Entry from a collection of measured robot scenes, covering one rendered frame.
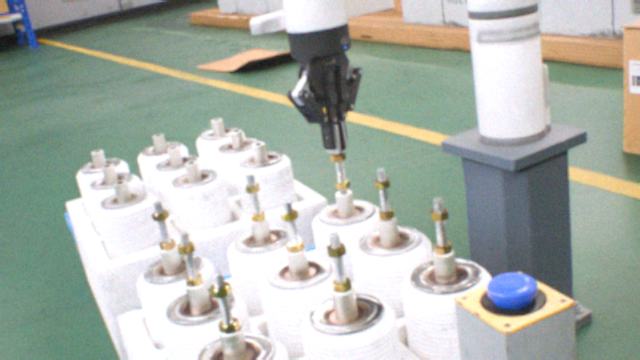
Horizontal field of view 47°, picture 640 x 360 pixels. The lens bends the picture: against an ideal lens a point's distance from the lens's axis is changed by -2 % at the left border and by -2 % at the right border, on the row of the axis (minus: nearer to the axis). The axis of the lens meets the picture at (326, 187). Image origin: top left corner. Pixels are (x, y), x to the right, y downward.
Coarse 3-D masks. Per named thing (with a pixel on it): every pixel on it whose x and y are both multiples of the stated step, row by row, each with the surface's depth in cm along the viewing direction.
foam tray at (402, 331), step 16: (128, 320) 96; (144, 320) 96; (256, 320) 91; (400, 320) 86; (128, 336) 92; (144, 336) 91; (400, 336) 85; (128, 352) 96; (144, 352) 87; (160, 352) 87
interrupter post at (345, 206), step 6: (348, 192) 98; (336, 198) 98; (342, 198) 97; (348, 198) 97; (342, 204) 98; (348, 204) 98; (342, 210) 98; (348, 210) 98; (354, 210) 99; (342, 216) 98; (348, 216) 98
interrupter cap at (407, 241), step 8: (376, 232) 92; (400, 232) 91; (408, 232) 90; (416, 232) 90; (360, 240) 90; (368, 240) 90; (376, 240) 90; (400, 240) 89; (408, 240) 88; (416, 240) 88; (360, 248) 88; (368, 248) 88; (376, 248) 87; (384, 248) 87; (392, 248) 87; (400, 248) 87; (408, 248) 86
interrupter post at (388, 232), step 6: (378, 222) 88; (384, 222) 87; (390, 222) 87; (396, 222) 88; (378, 228) 89; (384, 228) 88; (390, 228) 87; (396, 228) 88; (384, 234) 88; (390, 234) 88; (396, 234) 88; (384, 240) 88; (390, 240) 88; (396, 240) 88
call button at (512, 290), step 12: (504, 276) 61; (516, 276) 61; (528, 276) 60; (492, 288) 59; (504, 288) 59; (516, 288) 59; (528, 288) 59; (504, 300) 58; (516, 300) 58; (528, 300) 58
